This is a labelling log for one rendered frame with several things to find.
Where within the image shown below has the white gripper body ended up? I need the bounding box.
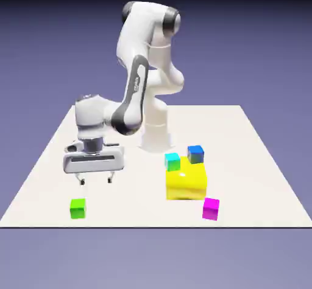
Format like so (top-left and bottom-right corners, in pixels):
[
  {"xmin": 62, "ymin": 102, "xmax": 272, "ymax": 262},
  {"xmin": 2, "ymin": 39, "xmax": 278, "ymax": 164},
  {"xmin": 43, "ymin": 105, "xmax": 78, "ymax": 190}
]
[{"xmin": 63, "ymin": 145, "xmax": 126, "ymax": 175}]

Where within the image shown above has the small green cube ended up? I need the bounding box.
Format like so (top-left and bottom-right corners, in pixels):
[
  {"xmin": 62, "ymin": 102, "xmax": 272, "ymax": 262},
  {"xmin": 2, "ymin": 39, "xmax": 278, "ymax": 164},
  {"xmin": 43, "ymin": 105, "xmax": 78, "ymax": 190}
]
[{"xmin": 69, "ymin": 198, "xmax": 87, "ymax": 220}]

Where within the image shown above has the small cyan cube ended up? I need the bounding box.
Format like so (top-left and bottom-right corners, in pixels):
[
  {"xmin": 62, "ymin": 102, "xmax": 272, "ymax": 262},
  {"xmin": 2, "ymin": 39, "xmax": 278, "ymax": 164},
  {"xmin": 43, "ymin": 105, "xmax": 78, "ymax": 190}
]
[{"xmin": 164, "ymin": 152, "xmax": 182, "ymax": 172}]

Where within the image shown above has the small blue cube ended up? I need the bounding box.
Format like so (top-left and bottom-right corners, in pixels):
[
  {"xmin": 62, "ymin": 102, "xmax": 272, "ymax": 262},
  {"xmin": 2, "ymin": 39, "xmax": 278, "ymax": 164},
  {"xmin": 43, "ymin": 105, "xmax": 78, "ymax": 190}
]
[{"xmin": 186, "ymin": 144, "xmax": 205, "ymax": 165}]

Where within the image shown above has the small magenta cube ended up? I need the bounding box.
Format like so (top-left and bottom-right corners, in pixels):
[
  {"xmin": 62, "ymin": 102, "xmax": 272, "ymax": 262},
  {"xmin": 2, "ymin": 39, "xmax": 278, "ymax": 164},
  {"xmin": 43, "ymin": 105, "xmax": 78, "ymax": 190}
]
[{"xmin": 202, "ymin": 197, "xmax": 221, "ymax": 221}]

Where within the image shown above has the large yellow box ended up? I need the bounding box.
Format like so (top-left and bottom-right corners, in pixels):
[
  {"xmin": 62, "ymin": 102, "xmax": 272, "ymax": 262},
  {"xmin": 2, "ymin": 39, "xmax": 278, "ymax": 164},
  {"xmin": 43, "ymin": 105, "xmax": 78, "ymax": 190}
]
[{"xmin": 165, "ymin": 156, "xmax": 208, "ymax": 201}]

